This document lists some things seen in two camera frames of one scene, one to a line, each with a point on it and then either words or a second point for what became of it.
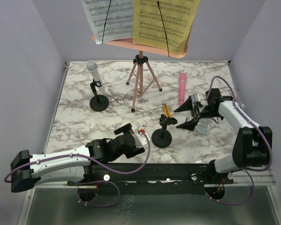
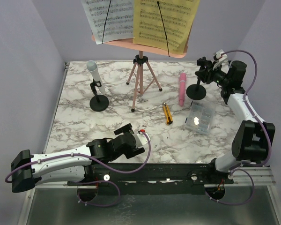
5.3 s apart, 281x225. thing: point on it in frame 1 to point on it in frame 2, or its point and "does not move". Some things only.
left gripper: [126, 129] does not move
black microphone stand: [161, 138] to [197, 91]
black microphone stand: [99, 102] does not move
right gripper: [196, 113] to [206, 72]
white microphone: [92, 66] does not move
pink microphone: [182, 77] does not move
